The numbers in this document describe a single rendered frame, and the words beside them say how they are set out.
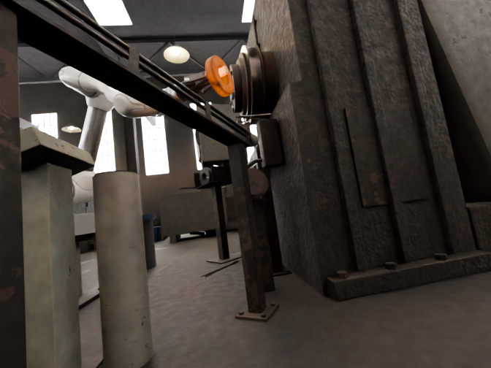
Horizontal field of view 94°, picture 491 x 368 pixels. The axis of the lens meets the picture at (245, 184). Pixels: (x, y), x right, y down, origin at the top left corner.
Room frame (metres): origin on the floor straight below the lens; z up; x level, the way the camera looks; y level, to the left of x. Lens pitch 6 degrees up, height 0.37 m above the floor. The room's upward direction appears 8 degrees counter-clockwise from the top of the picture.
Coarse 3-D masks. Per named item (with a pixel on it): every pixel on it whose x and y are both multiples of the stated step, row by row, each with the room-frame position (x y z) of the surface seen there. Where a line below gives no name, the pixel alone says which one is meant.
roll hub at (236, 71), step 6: (234, 66) 1.25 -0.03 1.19; (234, 72) 1.23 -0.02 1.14; (234, 78) 1.23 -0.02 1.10; (240, 78) 1.23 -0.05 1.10; (234, 84) 1.23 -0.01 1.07; (240, 84) 1.24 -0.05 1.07; (234, 90) 1.26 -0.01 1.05; (240, 90) 1.25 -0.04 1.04; (240, 96) 1.27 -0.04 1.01; (234, 102) 1.33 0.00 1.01; (240, 102) 1.30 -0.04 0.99; (234, 108) 1.37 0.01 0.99; (240, 108) 1.34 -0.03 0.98
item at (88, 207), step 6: (78, 204) 3.72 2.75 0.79; (84, 204) 3.89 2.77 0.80; (90, 204) 4.07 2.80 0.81; (78, 210) 3.71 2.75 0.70; (84, 210) 3.88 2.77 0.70; (90, 210) 4.06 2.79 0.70; (90, 240) 4.00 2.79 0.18; (84, 246) 3.82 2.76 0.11; (90, 246) 3.99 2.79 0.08; (84, 252) 3.82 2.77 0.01
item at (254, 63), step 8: (248, 48) 1.20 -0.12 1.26; (248, 56) 1.15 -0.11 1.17; (256, 56) 1.17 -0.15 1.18; (248, 64) 1.17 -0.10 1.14; (256, 64) 1.16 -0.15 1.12; (256, 72) 1.16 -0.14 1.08; (256, 80) 1.17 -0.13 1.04; (256, 88) 1.18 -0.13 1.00; (256, 96) 1.21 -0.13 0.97; (256, 104) 1.24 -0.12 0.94; (256, 112) 1.28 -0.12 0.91; (248, 120) 1.40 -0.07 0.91; (256, 120) 1.36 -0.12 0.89
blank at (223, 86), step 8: (216, 56) 0.84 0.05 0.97; (208, 64) 0.80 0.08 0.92; (216, 64) 0.83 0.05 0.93; (224, 64) 0.88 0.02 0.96; (208, 72) 0.81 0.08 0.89; (216, 72) 0.82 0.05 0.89; (216, 80) 0.81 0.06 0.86; (224, 80) 0.90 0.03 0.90; (232, 80) 0.92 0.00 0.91; (216, 88) 0.84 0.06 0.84; (224, 88) 0.85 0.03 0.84; (232, 88) 0.91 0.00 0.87; (224, 96) 0.89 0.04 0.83
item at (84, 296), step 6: (78, 246) 1.30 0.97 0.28; (78, 252) 1.29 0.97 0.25; (78, 258) 1.29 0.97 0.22; (78, 264) 1.29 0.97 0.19; (78, 270) 1.29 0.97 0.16; (78, 276) 1.28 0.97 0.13; (78, 282) 1.28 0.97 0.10; (78, 288) 1.28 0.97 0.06; (96, 288) 1.39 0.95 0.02; (78, 294) 1.28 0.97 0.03; (84, 294) 1.31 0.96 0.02; (90, 294) 1.29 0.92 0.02; (96, 294) 1.27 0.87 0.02; (78, 300) 1.21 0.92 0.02; (84, 300) 1.20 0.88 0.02; (90, 300) 1.21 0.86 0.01; (84, 306) 1.17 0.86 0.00
